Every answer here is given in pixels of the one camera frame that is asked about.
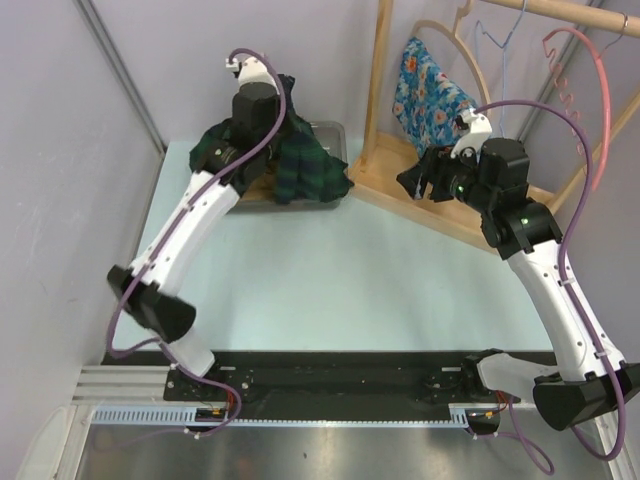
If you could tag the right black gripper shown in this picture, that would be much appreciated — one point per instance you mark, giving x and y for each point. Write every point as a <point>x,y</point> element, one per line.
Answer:
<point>437,165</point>

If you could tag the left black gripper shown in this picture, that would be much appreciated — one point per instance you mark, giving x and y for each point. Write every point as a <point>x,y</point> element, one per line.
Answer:
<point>278,101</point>

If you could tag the blue floral skirt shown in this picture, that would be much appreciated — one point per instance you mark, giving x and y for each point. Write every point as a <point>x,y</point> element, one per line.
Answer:
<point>426,102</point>

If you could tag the green plaid garment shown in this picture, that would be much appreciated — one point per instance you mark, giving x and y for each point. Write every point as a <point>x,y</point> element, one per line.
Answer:
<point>303,170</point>

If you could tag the beige wooden hanger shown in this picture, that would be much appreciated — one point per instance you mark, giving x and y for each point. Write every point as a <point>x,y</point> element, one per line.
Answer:
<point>451,33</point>

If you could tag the pink plastic hanger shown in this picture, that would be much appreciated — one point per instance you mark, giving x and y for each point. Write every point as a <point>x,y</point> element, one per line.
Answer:
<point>599,91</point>

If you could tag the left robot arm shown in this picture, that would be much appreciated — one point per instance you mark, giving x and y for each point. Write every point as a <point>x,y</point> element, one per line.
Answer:
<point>148,288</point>

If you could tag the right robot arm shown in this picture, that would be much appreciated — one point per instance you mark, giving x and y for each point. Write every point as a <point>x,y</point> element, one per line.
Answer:
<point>591,376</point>

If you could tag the clear plastic tray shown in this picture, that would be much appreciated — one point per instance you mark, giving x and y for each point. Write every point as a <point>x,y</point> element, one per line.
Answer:
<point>259,197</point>

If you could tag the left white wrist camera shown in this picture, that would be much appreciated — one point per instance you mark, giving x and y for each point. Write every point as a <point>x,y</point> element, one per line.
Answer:
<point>250,70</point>

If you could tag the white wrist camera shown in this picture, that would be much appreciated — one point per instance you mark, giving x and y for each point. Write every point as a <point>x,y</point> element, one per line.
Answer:
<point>477,129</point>
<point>250,70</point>

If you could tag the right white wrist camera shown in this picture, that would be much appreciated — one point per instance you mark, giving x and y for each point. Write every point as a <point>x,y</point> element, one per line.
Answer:
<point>477,129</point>

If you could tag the blue wire hanger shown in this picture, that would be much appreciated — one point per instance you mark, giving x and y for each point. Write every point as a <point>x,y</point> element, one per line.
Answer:
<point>502,46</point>

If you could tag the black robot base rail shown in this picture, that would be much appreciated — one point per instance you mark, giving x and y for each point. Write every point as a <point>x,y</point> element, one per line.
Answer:
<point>339,388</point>

